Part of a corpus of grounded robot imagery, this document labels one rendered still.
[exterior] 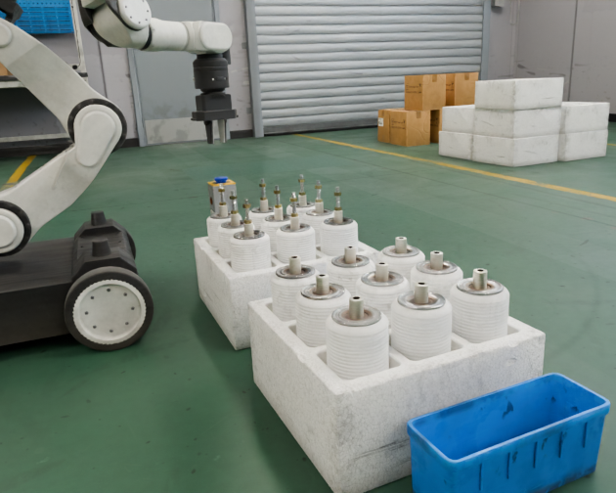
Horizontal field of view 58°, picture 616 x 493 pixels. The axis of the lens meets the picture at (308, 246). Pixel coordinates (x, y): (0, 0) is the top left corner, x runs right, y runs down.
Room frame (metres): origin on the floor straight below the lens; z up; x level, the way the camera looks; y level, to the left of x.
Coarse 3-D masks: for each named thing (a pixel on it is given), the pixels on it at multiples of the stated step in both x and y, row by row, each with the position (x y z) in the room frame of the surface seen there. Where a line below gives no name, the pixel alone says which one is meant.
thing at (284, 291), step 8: (272, 280) 0.98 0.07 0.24; (280, 280) 0.96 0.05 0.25; (288, 280) 0.95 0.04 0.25; (296, 280) 0.95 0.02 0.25; (304, 280) 0.95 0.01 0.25; (312, 280) 0.96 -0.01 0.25; (272, 288) 0.98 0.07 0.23; (280, 288) 0.95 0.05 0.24; (288, 288) 0.95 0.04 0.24; (296, 288) 0.95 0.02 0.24; (272, 296) 0.98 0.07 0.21; (280, 296) 0.96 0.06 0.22; (288, 296) 0.95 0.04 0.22; (272, 304) 0.99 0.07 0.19; (280, 304) 0.96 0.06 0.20; (288, 304) 0.95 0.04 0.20; (280, 312) 0.96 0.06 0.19; (288, 312) 0.95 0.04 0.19; (288, 320) 0.95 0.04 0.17
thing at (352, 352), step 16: (384, 320) 0.76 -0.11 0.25; (336, 336) 0.74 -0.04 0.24; (352, 336) 0.73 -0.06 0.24; (368, 336) 0.73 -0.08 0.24; (384, 336) 0.75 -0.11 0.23; (336, 352) 0.74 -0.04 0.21; (352, 352) 0.73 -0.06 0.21; (368, 352) 0.73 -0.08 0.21; (384, 352) 0.75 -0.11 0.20; (336, 368) 0.74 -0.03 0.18; (352, 368) 0.73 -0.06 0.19; (368, 368) 0.73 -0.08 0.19; (384, 368) 0.75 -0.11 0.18
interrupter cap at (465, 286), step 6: (462, 282) 0.89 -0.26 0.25; (468, 282) 0.89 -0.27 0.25; (492, 282) 0.89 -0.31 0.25; (498, 282) 0.88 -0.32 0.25; (462, 288) 0.87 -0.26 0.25; (468, 288) 0.87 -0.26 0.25; (486, 288) 0.87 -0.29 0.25; (492, 288) 0.86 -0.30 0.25; (498, 288) 0.86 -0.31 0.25; (474, 294) 0.84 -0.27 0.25; (480, 294) 0.83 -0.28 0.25; (486, 294) 0.83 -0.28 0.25; (492, 294) 0.83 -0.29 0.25
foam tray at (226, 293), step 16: (208, 256) 1.36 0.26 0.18; (272, 256) 1.32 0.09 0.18; (320, 256) 1.31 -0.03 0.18; (368, 256) 1.31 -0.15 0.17; (208, 272) 1.38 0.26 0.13; (224, 272) 1.22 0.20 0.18; (256, 272) 1.21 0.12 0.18; (272, 272) 1.22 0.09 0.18; (320, 272) 1.26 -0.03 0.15; (208, 288) 1.40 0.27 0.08; (224, 288) 1.23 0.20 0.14; (240, 288) 1.18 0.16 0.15; (256, 288) 1.20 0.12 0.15; (208, 304) 1.42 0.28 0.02; (224, 304) 1.24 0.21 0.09; (240, 304) 1.18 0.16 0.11; (224, 320) 1.26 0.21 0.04; (240, 320) 1.18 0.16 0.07; (240, 336) 1.18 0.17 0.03
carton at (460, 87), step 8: (464, 72) 5.16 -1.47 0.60; (472, 72) 5.19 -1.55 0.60; (448, 80) 5.24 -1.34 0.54; (456, 80) 5.13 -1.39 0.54; (464, 80) 5.16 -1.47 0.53; (472, 80) 5.19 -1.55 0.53; (448, 88) 5.23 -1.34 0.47; (456, 88) 5.13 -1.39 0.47; (464, 88) 5.16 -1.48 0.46; (472, 88) 5.19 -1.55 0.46; (448, 96) 5.23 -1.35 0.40; (456, 96) 5.13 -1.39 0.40; (464, 96) 5.16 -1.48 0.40; (472, 96) 5.19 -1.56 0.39; (448, 104) 5.23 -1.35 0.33; (456, 104) 5.14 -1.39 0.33; (464, 104) 5.16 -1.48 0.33; (472, 104) 5.19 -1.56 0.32
